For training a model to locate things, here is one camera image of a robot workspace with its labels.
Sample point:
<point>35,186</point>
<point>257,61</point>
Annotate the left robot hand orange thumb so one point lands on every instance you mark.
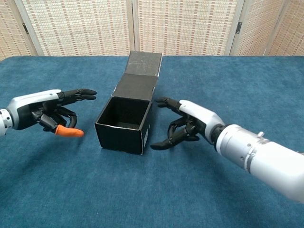
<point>31,107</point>

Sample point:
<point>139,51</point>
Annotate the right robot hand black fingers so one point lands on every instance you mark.
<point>202,116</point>

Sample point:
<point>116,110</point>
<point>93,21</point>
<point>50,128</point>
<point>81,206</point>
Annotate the black cardboard box cutout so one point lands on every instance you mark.
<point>123,133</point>

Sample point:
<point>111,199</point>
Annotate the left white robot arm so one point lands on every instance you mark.
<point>4,121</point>

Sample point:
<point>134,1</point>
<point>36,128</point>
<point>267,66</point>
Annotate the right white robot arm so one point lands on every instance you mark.
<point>261,156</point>

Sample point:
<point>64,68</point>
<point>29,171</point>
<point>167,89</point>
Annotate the woven bamboo screen panel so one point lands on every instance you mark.
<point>259,31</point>
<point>9,35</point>
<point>185,23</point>
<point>292,35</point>
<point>83,28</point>

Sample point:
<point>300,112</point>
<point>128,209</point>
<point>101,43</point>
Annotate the black screen hinge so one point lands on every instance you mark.
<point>25,28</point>
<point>239,26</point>

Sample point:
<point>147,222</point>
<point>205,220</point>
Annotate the blue felt table mat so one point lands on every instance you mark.
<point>71,190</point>

